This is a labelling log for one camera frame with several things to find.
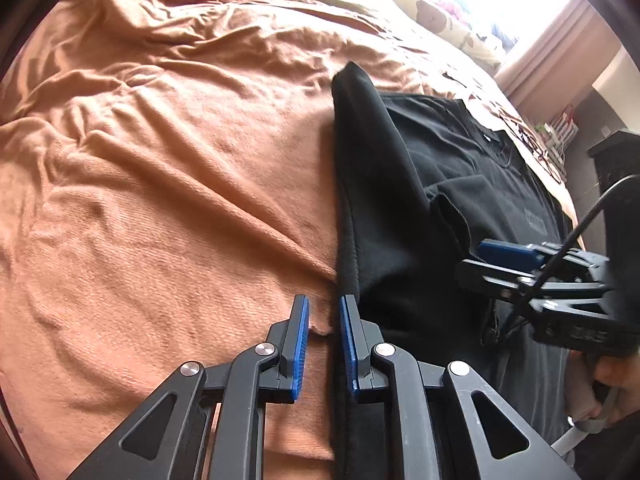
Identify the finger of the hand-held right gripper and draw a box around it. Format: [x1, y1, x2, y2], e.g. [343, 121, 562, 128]
[455, 258, 617, 330]
[476, 238, 612, 287]

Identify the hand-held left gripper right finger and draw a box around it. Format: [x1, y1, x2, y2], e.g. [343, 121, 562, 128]
[339, 295, 581, 480]

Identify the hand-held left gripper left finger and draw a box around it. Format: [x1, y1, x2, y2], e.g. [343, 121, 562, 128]
[67, 294, 311, 480]

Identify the black sweater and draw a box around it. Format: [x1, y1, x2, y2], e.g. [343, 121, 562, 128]
[331, 61, 573, 480]

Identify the person's right hand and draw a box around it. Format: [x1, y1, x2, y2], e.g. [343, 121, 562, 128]
[565, 347, 640, 427]

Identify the dark grey garment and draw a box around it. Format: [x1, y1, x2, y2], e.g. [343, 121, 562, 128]
[440, 185, 581, 466]

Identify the dark cabinet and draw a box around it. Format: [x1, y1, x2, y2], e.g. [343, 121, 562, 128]
[587, 130, 640, 196]

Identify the pink curtain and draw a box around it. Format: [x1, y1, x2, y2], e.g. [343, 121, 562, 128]
[495, 0, 626, 106]

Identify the orange blanket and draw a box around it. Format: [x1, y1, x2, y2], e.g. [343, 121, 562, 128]
[0, 0, 581, 480]

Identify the bear print pillow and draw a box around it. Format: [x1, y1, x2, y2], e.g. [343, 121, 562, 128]
[350, 0, 503, 73]

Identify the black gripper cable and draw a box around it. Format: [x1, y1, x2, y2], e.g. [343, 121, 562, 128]
[482, 174, 640, 346]

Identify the tangle of thin cables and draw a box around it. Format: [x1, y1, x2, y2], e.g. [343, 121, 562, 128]
[440, 72, 568, 183]

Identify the white cable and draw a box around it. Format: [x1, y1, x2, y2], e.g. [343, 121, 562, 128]
[552, 412, 621, 461]

